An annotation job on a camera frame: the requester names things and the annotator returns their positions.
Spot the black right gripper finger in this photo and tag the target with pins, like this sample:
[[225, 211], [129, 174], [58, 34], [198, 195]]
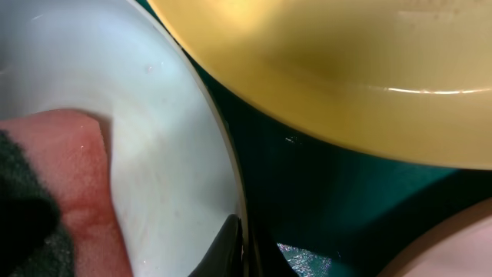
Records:
[[224, 257]]

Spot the light blue plate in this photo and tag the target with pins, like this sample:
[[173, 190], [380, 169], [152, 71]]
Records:
[[174, 177]]

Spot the pink green sponge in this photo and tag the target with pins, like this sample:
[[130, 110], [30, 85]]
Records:
[[57, 217]]

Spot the yellow-green plate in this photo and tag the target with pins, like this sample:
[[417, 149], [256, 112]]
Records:
[[401, 79]]

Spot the teal plastic tray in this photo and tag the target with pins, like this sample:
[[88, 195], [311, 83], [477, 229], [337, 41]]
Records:
[[352, 210]]

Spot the white plate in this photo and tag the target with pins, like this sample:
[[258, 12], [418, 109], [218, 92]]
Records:
[[460, 246]]

